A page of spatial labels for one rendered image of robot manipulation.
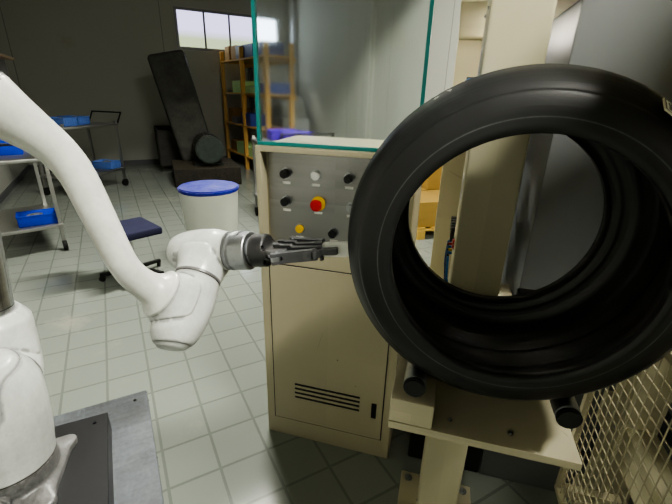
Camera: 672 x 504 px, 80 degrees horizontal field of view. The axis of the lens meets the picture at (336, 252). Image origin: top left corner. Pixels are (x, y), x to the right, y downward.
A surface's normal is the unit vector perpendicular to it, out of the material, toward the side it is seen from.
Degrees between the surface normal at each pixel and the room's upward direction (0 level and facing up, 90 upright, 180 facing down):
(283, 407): 90
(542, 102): 80
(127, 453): 0
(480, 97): 46
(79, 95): 90
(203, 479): 0
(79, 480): 3
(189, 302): 62
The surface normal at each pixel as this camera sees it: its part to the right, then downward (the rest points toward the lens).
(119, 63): 0.48, 0.33
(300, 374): -0.27, 0.35
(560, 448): 0.03, -0.93
